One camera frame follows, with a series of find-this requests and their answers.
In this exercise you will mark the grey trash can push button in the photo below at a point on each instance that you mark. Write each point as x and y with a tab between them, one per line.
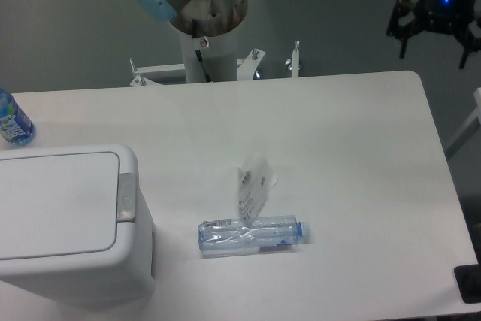
126	198

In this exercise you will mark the white trash can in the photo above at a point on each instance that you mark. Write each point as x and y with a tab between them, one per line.
59	234

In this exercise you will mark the clear plastic bag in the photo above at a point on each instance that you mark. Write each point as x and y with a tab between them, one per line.
255	181

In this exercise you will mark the black object at table corner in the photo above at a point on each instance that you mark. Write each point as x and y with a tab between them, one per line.
468	280

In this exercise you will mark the clear crushed plastic bottle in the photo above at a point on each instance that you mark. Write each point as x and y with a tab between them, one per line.
233	236

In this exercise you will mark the blue standing water bottle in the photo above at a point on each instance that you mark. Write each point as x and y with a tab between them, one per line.
16	127

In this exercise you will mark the white frame at right edge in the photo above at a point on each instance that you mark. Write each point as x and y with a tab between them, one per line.
466	130

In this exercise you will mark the white pedestal base frame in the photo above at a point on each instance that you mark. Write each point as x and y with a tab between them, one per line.
247	69

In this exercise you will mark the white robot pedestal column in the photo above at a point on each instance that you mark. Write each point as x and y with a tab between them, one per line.
210	41

